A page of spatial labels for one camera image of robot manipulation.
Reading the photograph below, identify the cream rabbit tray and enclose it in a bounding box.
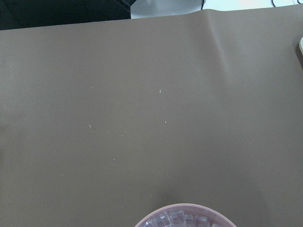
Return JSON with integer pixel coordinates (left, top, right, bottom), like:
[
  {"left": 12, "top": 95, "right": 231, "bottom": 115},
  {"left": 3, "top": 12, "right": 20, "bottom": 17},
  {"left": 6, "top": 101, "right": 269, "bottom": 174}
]
[{"left": 299, "top": 37, "right": 303, "bottom": 55}]

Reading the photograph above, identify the pink bowl of ice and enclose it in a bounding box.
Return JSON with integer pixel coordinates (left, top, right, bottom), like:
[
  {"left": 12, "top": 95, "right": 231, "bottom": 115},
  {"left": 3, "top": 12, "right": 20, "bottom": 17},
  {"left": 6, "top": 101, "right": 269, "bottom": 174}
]
[{"left": 136, "top": 203, "right": 236, "bottom": 227}]

